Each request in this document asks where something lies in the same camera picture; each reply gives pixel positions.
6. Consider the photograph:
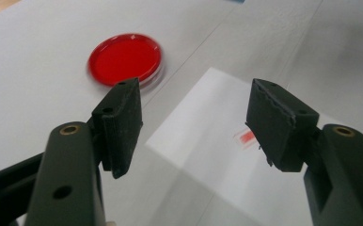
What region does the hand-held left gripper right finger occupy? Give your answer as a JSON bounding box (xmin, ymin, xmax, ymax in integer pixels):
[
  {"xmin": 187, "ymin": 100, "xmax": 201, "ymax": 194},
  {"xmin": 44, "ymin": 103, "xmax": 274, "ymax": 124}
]
[{"xmin": 245, "ymin": 78, "xmax": 321, "ymax": 173}]

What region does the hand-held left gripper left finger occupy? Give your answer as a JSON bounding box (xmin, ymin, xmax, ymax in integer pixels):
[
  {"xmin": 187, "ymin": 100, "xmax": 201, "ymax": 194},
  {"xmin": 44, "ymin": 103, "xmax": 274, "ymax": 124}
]
[{"xmin": 90, "ymin": 77, "xmax": 144, "ymax": 180}]

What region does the round red ink pad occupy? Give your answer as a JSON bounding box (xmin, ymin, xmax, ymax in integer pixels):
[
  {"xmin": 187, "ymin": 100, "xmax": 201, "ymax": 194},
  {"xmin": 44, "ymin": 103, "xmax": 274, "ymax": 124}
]
[{"xmin": 87, "ymin": 32, "xmax": 165, "ymax": 90}]

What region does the white paper sheet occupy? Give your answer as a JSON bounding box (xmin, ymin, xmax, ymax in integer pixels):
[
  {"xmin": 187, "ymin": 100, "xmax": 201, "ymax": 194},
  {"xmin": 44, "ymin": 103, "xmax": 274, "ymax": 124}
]
[{"xmin": 145, "ymin": 66, "xmax": 363, "ymax": 226}]

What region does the white table cover board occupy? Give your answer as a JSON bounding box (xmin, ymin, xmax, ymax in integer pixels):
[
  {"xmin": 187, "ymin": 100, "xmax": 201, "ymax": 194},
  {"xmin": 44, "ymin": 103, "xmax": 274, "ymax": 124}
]
[{"xmin": 0, "ymin": 0, "xmax": 363, "ymax": 226}]

